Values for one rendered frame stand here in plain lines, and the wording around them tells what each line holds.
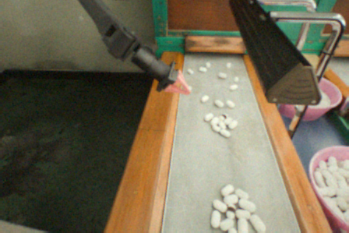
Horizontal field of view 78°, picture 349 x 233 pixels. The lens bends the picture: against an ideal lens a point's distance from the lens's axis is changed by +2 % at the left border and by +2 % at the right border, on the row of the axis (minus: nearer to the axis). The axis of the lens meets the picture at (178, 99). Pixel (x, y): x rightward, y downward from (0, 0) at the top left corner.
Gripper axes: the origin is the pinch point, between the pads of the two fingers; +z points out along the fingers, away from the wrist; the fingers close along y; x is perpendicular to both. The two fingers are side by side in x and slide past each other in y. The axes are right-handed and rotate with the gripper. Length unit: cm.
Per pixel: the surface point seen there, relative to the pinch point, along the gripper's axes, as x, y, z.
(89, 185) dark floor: 105, 14, 8
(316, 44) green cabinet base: -35, 53, 48
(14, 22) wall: 127, 129, -115
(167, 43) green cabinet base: 13, 51, -8
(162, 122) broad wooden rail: 12.5, -4.4, 0.3
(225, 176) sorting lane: 1.9, -20.3, 17.3
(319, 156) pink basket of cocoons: -16.2, -11.8, 36.3
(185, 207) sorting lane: 8.3, -29.7, 9.8
